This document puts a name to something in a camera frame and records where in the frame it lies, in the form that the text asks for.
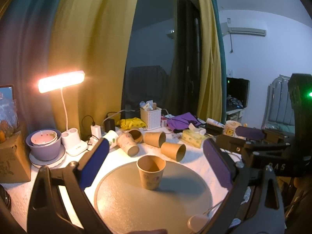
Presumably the white pink-print paper cup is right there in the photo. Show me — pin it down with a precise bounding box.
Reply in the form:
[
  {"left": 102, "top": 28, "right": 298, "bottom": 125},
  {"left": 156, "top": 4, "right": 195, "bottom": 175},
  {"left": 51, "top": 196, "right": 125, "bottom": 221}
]
[{"left": 117, "top": 133, "right": 140, "bottom": 157}]

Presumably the white power adapter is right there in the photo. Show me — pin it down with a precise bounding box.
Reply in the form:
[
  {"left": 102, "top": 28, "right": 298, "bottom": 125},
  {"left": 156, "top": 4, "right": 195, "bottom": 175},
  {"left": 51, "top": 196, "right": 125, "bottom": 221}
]
[{"left": 90, "top": 124, "right": 102, "bottom": 138}]

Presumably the yellow tissue box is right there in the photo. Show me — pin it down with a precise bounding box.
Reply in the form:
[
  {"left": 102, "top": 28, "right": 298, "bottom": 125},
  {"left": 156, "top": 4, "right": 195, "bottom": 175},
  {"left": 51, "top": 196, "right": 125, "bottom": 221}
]
[{"left": 182, "top": 123, "right": 207, "bottom": 149}]

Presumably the white air conditioner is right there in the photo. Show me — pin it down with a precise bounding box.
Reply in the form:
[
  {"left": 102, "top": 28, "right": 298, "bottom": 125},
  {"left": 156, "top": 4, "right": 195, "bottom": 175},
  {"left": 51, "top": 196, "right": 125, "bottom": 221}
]
[{"left": 228, "top": 20, "right": 267, "bottom": 38}]

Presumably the white low cabinet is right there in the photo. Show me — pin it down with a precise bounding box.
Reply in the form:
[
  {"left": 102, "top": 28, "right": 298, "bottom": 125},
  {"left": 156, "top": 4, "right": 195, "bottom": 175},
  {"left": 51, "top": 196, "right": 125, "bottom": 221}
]
[{"left": 226, "top": 108, "right": 246, "bottom": 124}]

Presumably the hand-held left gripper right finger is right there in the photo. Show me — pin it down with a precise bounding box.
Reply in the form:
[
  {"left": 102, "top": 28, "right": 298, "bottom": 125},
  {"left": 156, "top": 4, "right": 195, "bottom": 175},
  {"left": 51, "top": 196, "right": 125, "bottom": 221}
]
[{"left": 199, "top": 138, "right": 285, "bottom": 234}]

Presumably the white printed mug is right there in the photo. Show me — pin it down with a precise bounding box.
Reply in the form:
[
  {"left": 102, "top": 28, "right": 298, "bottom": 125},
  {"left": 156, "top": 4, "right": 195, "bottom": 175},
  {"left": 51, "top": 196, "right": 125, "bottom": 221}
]
[{"left": 223, "top": 120, "right": 242, "bottom": 137}]

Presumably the black camera lens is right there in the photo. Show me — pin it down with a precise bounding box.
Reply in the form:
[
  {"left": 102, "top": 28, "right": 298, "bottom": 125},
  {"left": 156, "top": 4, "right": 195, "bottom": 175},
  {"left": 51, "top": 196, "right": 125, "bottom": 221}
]
[{"left": 0, "top": 183, "right": 12, "bottom": 213}]

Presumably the white plastic basket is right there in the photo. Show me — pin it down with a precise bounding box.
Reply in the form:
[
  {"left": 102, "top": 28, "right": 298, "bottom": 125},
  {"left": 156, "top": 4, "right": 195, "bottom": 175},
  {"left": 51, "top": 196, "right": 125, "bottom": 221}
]
[{"left": 140, "top": 106, "right": 162, "bottom": 130}]

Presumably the white dotted bowl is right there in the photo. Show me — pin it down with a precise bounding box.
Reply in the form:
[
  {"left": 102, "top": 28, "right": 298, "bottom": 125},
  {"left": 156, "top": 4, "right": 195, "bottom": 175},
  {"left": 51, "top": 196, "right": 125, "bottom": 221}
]
[{"left": 30, "top": 130, "right": 58, "bottom": 147}]

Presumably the yellow cloth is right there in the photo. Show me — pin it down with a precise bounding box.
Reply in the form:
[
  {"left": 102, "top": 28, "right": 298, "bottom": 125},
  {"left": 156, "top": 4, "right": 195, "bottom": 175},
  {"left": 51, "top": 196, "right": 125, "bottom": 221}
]
[{"left": 116, "top": 117, "right": 147, "bottom": 130}]

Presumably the purple cloth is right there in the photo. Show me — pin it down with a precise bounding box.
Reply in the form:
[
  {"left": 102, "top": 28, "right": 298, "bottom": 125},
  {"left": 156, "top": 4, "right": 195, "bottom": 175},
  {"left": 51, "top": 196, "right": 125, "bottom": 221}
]
[{"left": 167, "top": 112, "right": 200, "bottom": 132}]

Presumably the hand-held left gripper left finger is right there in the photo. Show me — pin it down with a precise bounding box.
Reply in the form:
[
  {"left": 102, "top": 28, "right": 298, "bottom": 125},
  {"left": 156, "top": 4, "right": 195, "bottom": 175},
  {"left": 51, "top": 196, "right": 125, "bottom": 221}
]
[{"left": 27, "top": 138, "right": 111, "bottom": 234}]

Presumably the tablet screen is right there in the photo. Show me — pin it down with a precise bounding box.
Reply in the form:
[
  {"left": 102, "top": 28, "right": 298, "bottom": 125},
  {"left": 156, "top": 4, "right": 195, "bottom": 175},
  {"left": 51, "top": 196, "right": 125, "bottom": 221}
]
[{"left": 0, "top": 85, "right": 15, "bottom": 102}]

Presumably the cardboard box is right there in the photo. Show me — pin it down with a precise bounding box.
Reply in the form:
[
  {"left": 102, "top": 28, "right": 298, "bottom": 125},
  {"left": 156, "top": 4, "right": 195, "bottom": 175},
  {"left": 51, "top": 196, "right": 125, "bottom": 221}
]
[{"left": 0, "top": 124, "right": 32, "bottom": 184}]

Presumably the clear plastic bag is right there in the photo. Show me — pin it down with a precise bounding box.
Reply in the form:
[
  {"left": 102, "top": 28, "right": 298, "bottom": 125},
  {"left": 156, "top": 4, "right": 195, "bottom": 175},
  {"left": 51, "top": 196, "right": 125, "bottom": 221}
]
[{"left": 0, "top": 99, "right": 19, "bottom": 144}]

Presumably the white green-print paper cup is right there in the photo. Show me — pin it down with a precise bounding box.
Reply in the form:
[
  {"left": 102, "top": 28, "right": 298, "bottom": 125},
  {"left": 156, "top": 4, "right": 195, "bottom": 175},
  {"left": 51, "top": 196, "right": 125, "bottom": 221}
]
[{"left": 103, "top": 130, "right": 120, "bottom": 150}]

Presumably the narrow yellow curtain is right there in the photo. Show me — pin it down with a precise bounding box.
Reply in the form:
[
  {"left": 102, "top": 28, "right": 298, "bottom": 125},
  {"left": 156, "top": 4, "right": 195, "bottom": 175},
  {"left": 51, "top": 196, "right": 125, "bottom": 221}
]
[{"left": 194, "top": 0, "right": 223, "bottom": 123}]

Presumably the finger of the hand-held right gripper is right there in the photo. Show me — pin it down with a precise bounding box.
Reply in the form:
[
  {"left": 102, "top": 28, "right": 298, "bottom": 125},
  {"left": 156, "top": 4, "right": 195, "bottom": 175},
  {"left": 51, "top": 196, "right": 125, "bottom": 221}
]
[
  {"left": 216, "top": 134, "right": 291, "bottom": 156},
  {"left": 235, "top": 126, "right": 296, "bottom": 145}
]

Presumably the black monitor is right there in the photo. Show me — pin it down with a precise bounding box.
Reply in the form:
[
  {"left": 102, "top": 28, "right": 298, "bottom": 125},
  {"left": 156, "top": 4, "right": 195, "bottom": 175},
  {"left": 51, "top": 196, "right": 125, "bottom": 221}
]
[{"left": 226, "top": 77, "right": 250, "bottom": 108}]

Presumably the grey padded headboard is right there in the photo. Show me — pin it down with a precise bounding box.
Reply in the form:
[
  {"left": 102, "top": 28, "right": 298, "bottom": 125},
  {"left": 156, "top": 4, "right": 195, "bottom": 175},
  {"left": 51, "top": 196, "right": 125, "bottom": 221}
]
[{"left": 261, "top": 74, "right": 297, "bottom": 133}]

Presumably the plain brown paper cup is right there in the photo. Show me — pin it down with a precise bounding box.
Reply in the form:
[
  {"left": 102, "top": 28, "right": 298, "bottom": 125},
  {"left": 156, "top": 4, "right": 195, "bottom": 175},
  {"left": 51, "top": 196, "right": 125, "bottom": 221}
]
[
  {"left": 128, "top": 128, "right": 144, "bottom": 144},
  {"left": 160, "top": 142, "right": 187, "bottom": 163},
  {"left": 143, "top": 131, "right": 167, "bottom": 149}
]

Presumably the white tube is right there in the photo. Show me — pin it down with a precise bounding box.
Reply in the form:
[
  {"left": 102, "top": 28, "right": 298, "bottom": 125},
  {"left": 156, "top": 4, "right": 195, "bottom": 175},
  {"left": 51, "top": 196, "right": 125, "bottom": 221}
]
[{"left": 206, "top": 118, "right": 226, "bottom": 129}]

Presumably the white round puck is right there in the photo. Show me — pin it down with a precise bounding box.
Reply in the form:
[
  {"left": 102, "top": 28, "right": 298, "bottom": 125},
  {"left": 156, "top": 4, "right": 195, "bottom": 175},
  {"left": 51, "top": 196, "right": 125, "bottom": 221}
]
[{"left": 187, "top": 214, "right": 209, "bottom": 233}]

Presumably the black power adapter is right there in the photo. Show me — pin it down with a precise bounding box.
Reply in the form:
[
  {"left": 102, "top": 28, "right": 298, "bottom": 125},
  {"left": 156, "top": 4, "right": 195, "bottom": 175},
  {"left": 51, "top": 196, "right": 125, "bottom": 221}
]
[{"left": 104, "top": 119, "right": 116, "bottom": 132}]

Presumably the white plate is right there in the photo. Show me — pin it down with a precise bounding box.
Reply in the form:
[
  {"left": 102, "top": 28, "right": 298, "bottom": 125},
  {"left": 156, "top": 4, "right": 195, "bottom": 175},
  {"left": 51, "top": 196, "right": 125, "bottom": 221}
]
[{"left": 29, "top": 145, "right": 67, "bottom": 168}]

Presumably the teal curtain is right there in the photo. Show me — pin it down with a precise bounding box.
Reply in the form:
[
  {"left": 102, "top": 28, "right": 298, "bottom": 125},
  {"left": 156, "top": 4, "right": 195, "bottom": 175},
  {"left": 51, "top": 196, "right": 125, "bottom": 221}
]
[{"left": 210, "top": 0, "right": 228, "bottom": 125}]

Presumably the black cable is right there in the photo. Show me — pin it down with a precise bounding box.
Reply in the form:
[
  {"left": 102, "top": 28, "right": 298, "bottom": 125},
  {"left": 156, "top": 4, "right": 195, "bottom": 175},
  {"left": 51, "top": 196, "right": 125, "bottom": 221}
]
[{"left": 81, "top": 115, "right": 96, "bottom": 138}]

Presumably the dark glass sliding door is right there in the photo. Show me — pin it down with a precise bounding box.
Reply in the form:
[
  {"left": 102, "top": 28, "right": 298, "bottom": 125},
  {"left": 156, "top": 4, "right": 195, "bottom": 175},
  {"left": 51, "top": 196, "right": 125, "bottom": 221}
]
[{"left": 121, "top": 0, "right": 203, "bottom": 117}]

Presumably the brown printed paper cup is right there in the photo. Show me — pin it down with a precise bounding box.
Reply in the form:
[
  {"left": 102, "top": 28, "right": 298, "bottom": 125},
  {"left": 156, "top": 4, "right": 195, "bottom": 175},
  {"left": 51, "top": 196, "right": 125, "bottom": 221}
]
[{"left": 136, "top": 155, "right": 166, "bottom": 191}]

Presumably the grey round tray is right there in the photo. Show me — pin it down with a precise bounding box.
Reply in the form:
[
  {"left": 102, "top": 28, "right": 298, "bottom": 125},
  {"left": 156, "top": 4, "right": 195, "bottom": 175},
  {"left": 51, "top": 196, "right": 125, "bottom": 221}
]
[{"left": 94, "top": 161, "right": 214, "bottom": 234}]

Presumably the white desk lamp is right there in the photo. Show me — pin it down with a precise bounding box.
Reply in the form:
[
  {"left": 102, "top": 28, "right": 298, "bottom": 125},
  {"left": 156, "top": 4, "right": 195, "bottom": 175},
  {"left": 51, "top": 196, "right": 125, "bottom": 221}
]
[{"left": 37, "top": 70, "right": 88, "bottom": 156}]

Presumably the wide yellow curtain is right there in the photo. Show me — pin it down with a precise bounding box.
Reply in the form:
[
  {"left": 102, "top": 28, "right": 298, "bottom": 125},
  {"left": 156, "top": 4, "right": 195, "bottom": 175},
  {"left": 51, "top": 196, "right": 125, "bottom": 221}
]
[{"left": 48, "top": 0, "right": 143, "bottom": 137}]

